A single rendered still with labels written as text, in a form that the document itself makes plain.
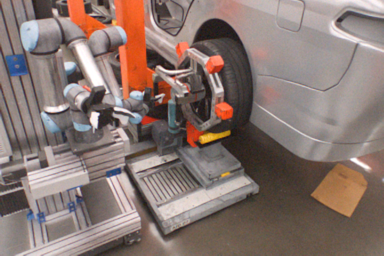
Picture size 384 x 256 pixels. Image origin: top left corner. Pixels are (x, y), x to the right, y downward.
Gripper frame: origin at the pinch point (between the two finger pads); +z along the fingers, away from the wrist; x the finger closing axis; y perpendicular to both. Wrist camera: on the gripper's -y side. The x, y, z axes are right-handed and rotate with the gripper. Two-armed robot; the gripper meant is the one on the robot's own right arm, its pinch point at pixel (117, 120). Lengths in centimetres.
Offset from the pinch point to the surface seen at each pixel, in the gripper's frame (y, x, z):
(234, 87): 12, -96, -22
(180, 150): 95, -114, -78
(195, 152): 87, -114, -60
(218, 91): 15, -88, -28
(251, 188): 99, -130, -11
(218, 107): 24, -86, -24
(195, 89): 15, -76, -37
